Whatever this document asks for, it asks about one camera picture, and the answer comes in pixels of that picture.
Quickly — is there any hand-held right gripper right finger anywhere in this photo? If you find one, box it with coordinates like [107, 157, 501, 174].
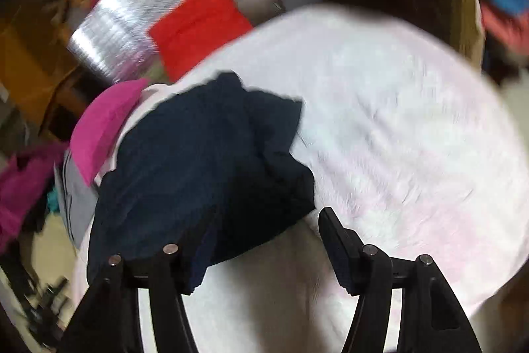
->
[318, 207, 484, 353]

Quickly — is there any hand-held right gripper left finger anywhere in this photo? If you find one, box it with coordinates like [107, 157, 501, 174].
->
[60, 220, 226, 353]

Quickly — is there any dark navy garment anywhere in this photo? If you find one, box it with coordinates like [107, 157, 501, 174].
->
[87, 71, 317, 296]

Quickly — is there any white fleece blanket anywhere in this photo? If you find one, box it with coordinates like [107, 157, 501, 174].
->
[72, 3, 529, 353]

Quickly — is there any grey cloth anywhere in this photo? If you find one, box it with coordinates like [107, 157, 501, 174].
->
[53, 150, 101, 251]

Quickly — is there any bright pink cloth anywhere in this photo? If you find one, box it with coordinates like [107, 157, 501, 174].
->
[69, 78, 150, 187]

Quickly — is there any black device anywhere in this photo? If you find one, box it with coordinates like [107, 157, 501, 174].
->
[22, 276, 73, 341]

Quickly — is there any magenta garment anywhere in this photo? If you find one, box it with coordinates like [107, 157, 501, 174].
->
[0, 142, 70, 250]

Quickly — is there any folded red cloth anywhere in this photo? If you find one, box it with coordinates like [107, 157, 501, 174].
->
[148, 0, 255, 83]

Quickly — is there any silver foil mat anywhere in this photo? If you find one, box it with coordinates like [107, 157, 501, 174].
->
[66, 0, 282, 87]

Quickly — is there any orange wooden cabinet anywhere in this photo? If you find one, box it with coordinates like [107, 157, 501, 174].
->
[0, 16, 89, 134]

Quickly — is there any blue and red cloth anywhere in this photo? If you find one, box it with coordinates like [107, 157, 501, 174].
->
[478, 0, 529, 53]

